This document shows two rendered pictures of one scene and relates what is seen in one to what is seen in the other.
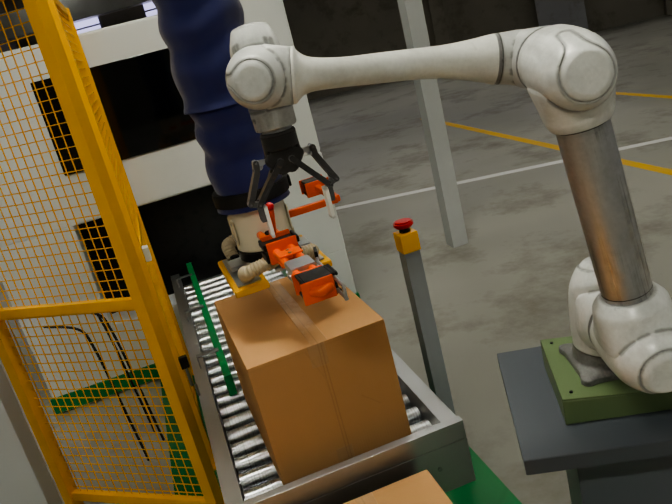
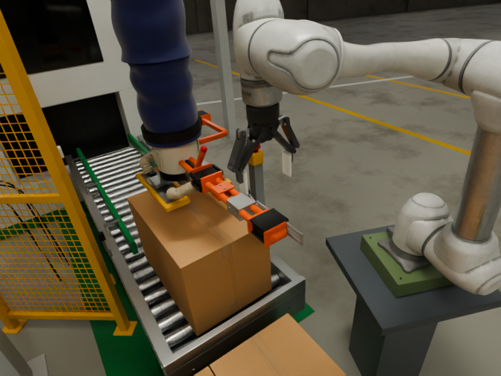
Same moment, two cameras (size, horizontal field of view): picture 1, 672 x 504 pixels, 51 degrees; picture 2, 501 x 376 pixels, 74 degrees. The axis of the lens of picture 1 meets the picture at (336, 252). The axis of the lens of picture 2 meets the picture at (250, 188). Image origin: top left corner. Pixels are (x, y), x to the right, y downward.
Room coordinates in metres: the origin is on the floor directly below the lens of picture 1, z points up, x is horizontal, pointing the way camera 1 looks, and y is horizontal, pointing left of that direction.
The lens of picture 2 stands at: (0.78, 0.34, 1.80)
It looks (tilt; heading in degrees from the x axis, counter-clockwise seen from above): 32 degrees down; 341
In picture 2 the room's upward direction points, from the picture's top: 5 degrees counter-clockwise
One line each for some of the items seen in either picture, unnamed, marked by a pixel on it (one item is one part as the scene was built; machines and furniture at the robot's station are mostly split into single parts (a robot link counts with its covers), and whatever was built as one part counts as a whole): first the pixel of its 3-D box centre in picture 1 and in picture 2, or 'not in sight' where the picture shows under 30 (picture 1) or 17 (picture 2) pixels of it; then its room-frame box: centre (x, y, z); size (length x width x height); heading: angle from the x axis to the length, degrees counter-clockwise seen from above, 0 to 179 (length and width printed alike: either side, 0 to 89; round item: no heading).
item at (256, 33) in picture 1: (258, 63); (261, 36); (1.44, 0.06, 1.70); 0.13 x 0.11 x 0.16; 178
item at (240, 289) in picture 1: (240, 269); (160, 184); (2.01, 0.29, 1.12); 0.34 x 0.10 x 0.05; 13
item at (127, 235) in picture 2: (198, 316); (94, 189); (3.09, 0.70, 0.60); 1.60 x 0.11 x 0.09; 12
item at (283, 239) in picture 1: (280, 246); (206, 177); (1.79, 0.14, 1.22); 0.10 x 0.08 x 0.06; 103
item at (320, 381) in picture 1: (305, 365); (198, 243); (2.02, 0.18, 0.75); 0.60 x 0.40 x 0.40; 14
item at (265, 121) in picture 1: (273, 116); (262, 89); (1.46, 0.06, 1.59); 0.09 x 0.09 x 0.06
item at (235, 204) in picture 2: (301, 270); (241, 206); (1.58, 0.09, 1.22); 0.07 x 0.07 x 0.04; 13
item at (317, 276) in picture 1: (313, 284); (266, 227); (1.45, 0.06, 1.22); 0.08 x 0.07 x 0.05; 13
